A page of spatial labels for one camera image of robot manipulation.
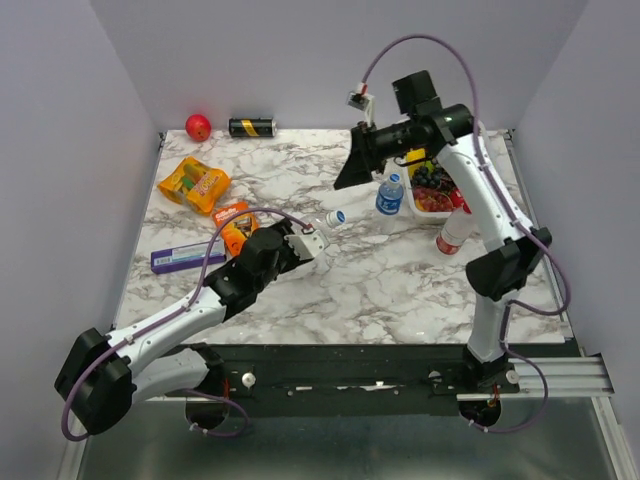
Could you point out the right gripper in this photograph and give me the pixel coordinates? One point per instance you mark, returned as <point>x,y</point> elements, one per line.
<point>362,160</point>

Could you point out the blue white bottle cap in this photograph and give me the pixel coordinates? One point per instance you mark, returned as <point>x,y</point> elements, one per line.
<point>394,179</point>

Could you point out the blue label plastic bottle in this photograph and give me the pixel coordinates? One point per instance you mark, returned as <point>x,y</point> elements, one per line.
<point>389,198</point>

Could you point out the clear plastic bottle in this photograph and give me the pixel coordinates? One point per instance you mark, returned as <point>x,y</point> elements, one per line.
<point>317,220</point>

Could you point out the red label plastic bottle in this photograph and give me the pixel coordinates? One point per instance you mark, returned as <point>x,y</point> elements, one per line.
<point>455,231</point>

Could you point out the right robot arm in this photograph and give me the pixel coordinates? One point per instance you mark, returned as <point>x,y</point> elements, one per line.
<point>514,247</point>

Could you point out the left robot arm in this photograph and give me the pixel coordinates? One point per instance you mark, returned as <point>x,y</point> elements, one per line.
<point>190,310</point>

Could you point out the yellow mango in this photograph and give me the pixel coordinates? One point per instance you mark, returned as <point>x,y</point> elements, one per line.
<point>415,157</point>

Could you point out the dark blue grape bunch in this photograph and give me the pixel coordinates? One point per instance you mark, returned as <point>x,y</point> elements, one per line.
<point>433,177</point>

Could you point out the red grape bunch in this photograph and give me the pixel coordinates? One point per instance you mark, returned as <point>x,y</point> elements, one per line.
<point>431,201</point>

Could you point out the white fruit basket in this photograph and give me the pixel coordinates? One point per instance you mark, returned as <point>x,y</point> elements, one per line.
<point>431,218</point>

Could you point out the red apple in basket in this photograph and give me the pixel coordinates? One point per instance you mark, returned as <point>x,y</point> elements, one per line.
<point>458,201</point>

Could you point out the black gold can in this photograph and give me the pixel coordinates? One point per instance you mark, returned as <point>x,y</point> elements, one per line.
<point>252,127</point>

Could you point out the orange razor box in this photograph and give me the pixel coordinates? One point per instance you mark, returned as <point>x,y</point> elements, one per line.
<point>239,229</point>

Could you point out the orange snack bag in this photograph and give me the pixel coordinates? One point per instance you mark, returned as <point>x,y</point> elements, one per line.
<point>195,185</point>

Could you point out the purple toothpaste box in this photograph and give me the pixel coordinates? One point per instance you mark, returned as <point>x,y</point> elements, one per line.
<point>186,257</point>

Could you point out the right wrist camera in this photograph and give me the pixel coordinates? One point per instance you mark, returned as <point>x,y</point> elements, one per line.
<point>361,100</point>

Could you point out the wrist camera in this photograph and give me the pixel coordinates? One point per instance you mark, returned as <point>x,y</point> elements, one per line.
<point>307,246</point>
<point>361,100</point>

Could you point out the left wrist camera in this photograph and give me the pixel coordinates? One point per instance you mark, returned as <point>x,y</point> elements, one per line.
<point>307,246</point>

